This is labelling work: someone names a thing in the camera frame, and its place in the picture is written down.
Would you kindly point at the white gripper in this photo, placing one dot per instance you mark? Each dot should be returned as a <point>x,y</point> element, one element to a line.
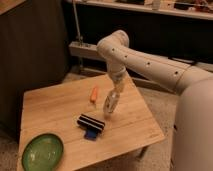
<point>118,82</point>

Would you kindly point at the white plastic bottle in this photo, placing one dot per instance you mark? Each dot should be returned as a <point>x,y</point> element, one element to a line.
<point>111,102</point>

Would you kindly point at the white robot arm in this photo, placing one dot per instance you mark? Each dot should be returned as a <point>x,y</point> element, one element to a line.
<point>192,144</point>

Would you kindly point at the metal pole stand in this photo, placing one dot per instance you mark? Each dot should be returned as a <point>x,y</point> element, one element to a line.
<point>79,37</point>

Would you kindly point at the orange carrot toy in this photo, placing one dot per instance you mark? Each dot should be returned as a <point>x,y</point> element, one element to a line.
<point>94,95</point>

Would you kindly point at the black striped eraser block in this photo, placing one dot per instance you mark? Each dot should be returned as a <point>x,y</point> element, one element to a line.
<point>91,123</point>

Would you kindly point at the blue sponge piece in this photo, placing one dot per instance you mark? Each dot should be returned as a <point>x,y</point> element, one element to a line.
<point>91,135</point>

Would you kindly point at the wooden low table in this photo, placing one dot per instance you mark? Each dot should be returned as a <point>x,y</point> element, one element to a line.
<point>55,109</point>

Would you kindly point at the green glass bowl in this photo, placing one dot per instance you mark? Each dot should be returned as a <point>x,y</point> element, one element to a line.
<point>43,153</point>

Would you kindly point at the white wooden rail shelf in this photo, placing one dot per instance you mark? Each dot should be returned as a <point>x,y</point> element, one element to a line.
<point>86,50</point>

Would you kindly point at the black handle on rail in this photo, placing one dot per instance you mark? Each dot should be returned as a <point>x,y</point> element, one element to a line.
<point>190,62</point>

